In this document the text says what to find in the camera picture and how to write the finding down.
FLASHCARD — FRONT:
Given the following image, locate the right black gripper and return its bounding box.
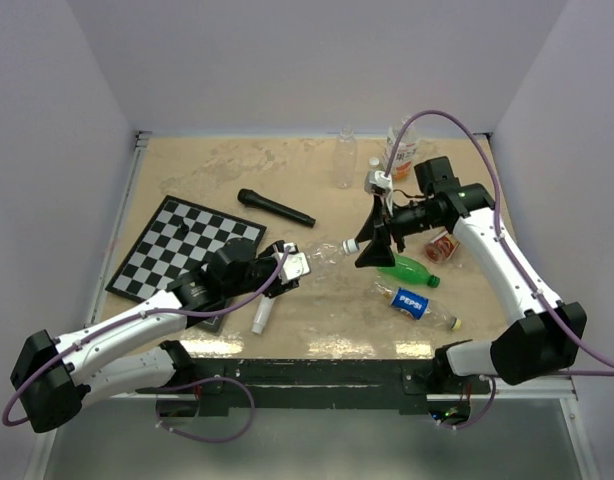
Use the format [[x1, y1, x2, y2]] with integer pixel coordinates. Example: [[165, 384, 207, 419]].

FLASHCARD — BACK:
[[356, 192, 444, 267]]

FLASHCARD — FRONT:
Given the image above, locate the white label tea bottle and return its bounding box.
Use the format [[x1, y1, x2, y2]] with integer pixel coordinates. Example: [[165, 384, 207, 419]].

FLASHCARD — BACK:
[[381, 115, 419, 182]]

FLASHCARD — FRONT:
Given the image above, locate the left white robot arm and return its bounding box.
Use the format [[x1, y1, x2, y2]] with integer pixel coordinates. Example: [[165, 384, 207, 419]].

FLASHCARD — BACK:
[[2, 239, 310, 433]]

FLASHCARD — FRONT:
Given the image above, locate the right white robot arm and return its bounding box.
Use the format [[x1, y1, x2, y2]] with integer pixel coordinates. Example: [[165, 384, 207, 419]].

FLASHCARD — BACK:
[[355, 157, 587, 393]]

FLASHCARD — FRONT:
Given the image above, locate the green plastic bottle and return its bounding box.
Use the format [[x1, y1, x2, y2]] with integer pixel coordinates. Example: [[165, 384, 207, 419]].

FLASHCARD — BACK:
[[377, 254, 441, 288]]

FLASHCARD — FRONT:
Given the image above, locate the red label tea bottle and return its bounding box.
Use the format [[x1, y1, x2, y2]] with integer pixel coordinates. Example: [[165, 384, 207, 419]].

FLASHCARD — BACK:
[[423, 230, 460, 263]]

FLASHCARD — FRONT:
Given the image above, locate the Pepsi label clear bottle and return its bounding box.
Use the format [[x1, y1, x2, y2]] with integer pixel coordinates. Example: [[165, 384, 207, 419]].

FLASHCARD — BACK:
[[372, 281, 462, 331]]

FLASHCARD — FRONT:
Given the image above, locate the white microphone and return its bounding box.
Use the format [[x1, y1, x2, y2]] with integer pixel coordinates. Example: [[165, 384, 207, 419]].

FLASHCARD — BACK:
[[251, 296, 276, 335]]

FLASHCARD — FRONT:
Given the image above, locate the black microphone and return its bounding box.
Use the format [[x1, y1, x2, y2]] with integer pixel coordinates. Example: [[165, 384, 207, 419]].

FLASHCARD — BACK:
[[237, 189, 316, 228]]

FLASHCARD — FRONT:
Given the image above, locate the black white chessboard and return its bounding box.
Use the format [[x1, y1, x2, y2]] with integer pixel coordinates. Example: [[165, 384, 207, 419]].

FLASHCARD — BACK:
[[106, 195, 267, 303]]

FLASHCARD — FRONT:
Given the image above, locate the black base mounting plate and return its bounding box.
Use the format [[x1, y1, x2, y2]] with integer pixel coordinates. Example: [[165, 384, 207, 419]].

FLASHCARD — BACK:
[[136, 357, 493, 416]]

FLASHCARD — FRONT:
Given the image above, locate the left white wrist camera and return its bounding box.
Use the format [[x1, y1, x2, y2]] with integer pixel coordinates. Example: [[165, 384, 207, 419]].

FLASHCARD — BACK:
[[274, 243, 311, 284]]

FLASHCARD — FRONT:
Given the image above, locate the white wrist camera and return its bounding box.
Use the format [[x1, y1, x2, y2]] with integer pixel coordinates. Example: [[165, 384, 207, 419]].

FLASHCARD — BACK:
[[274, 243, 311, 284], [364, 170, 394, 208]]

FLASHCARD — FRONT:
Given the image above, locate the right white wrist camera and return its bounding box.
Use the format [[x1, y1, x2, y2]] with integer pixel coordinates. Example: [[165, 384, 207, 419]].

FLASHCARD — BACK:
[[364, 170, 394, 208]]

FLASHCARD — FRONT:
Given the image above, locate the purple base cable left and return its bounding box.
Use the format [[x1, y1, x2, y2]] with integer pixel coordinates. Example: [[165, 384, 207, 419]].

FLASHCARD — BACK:
[[154, 375, 256, 442]]

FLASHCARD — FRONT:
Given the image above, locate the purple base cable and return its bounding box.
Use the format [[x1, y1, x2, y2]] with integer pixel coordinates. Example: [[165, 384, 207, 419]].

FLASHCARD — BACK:
[[154, 375, 256, 442], [434, 374, 497, 430]]

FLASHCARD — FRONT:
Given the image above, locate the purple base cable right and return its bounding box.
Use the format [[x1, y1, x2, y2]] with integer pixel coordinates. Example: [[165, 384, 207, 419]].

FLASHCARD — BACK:
[[434, 374, 497, 430]]

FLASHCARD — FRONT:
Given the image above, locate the aluminium frame rail left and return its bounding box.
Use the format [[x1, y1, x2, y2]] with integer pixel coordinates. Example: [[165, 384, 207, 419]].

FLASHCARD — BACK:
[[59, 131, 152, 333]]

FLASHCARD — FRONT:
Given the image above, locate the aluminium frame rail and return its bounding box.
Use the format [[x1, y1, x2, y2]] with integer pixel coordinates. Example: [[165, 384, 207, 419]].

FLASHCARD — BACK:
[[59, 131, 152, 333], [495, 377, 577, 400]]

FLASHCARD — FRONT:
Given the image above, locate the aluminium frame rail right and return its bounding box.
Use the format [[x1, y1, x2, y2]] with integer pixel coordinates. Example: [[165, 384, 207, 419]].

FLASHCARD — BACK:
[[495, 377, 577, 400]]

